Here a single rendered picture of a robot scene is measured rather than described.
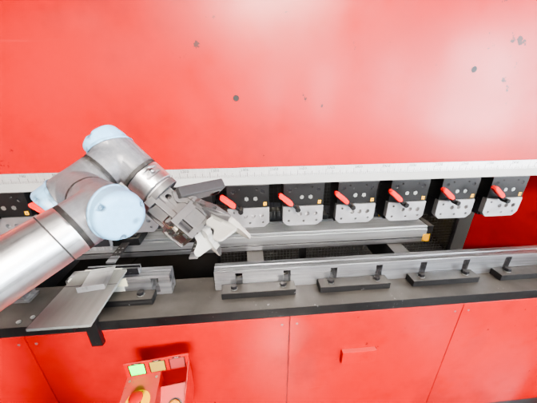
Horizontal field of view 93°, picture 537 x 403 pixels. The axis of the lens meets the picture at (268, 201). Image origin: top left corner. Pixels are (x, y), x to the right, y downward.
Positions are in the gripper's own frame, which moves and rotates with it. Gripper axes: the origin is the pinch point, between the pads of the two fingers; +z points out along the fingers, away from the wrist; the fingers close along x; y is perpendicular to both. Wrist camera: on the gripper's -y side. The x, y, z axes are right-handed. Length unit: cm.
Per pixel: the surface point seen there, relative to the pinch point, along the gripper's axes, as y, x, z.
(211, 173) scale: -25.4, -20.7, -17.0
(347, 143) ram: -52, 8, 9
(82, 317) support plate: 24, -53, -15
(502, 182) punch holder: -79, 28, 64
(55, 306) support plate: 26, -62, -24
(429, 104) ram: -70, 29, 19
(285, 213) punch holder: -33.1, -18.1, 11.9
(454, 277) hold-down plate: -58, -1, 86
